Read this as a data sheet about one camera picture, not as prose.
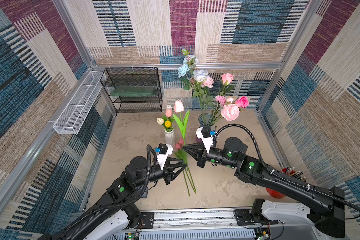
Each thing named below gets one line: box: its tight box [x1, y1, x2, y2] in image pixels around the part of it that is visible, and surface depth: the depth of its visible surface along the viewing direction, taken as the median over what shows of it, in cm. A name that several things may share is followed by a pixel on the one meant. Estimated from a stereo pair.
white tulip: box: [156, 117, 164, 125], surface depth 77 cm
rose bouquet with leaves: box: [177, 48, 250, 126], surface depth 77 cm
